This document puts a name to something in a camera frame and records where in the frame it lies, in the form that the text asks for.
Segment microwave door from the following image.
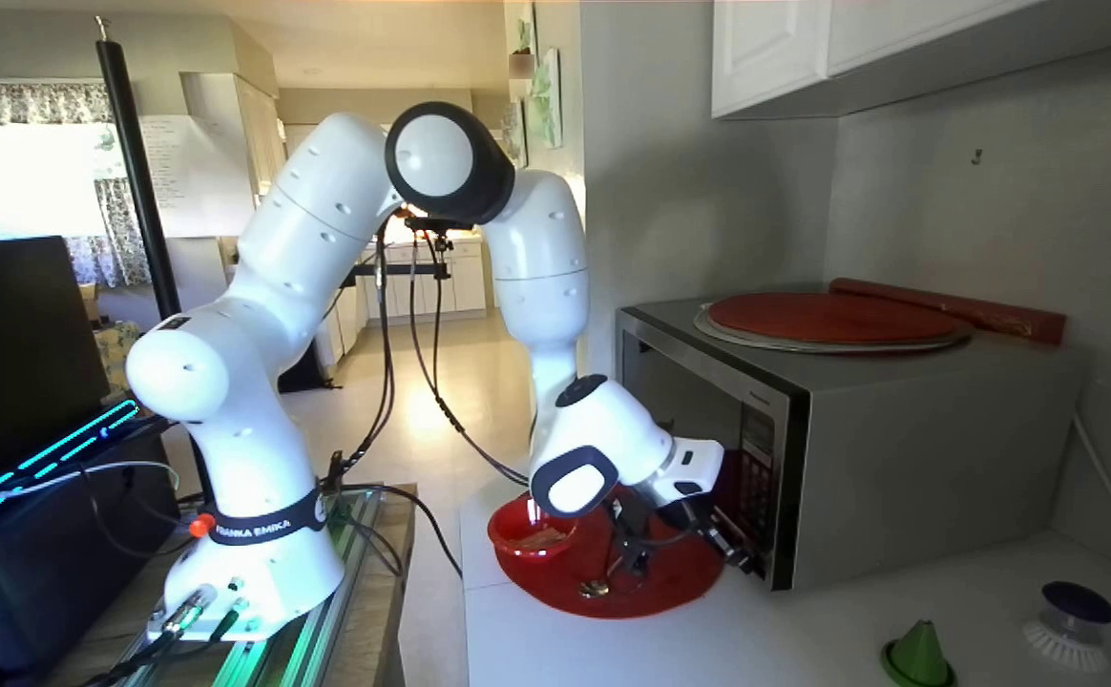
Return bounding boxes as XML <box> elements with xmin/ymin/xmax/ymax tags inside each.
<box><xmin>617</xmin><ymin>309</ymin><xmax>749</xmax><ymax>566</ymax></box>

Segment microwave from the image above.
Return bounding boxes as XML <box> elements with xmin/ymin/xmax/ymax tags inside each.
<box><xmin>615</xmin><ymin>297</ymin><xmax>1087</xmax><ymax>593</ymax></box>

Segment red plate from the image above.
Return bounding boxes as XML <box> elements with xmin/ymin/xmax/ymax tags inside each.
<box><xmin>493</xmin><ymin>485</ymin><xmax>727</xmax><ymax>620</ymax></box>

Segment red bowl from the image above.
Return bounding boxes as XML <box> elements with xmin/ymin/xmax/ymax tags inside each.
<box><xmin>487</xmin><ymin>493</ymin><xmax>579</xmax><ymax>563</ymax></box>

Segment round red board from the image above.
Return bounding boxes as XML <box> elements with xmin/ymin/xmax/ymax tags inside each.
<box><xmin>707</xmin><ymin>291</ymin><xmax>965</xmax><ymax>345</ymax></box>

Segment green cone funnel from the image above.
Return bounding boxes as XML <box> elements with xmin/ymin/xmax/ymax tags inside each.
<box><xmin>879</xmin><ymin>619</ymin><xmax>958</xmax><ymax>687</ymax></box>

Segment round silver tray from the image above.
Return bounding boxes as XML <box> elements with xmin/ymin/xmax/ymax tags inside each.
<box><xmin>693</xmin><ymin>301</ymin><xmax>975</xmax><ymax>356</ymax></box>

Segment white kitchen cabinets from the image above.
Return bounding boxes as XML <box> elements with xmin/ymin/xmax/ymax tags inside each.
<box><xmin>312</xmin><ymin>237</ymin><xmax>489</xmax><ymax>368</ymax></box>

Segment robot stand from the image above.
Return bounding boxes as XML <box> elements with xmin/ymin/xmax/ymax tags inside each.
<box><xmin>35</xmin><ymin>482</ymin><xmax>419</xmax><ymax>687</ymax></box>

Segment long red box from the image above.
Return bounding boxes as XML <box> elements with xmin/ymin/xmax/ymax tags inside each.
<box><xmin>828</xmin><ymin>277</ymin><xmax>1068</xmax><ymax>346</ymax></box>

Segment dish brush with purple top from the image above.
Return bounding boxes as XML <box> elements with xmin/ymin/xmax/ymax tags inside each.
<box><xmin>1022</xmin><ymin>580</ymin><xmax>1111</xmax><ymax>675</ymax></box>

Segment white upper cabinet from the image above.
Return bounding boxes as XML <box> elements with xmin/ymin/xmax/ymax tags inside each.
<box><xmin>710</xmin><ymin>0</ymin><xmax>1111</xmax><ymax>121</ymax></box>

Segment whiteboard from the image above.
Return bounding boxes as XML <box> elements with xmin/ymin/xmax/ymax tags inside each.
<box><xmin>139</xmin><ymin>114</ymin><xmax>258</xmax><ymax>239</ymax></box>

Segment black case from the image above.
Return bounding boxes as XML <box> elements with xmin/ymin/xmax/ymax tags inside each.
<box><xmin>0</xmin><ymin>434</ymin><xmax>182</xmax><ymax>687</ymax></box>

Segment black laptop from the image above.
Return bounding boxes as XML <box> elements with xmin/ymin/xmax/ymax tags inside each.
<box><xmin>0</xmin><ymin>236</ymin><xmax>175</xmax><ymax>556</ymax></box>

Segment window with floral curtains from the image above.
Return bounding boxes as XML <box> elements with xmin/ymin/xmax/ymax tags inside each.
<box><xmin>0</xmin><ymin>81</ymin><xmax>153</xmax><ymax>289</ymax></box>

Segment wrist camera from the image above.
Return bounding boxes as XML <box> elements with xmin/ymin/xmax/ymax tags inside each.
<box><xmin>606</xmin><ymin>489</ymin><xmax>665</xmax><ymax>585</ymax></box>

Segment camera on mount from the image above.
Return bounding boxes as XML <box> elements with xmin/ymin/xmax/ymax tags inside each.
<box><xmin>355</xmin><ymin>212</ymin><xmax>453</xmax><ymax>283</ymax></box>

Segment row of wall pictures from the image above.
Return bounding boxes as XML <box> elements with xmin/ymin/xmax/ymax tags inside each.
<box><xmin>502</xmin><ymin>0</ymin><xmax>565</xmax><ymax>170</ymax></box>

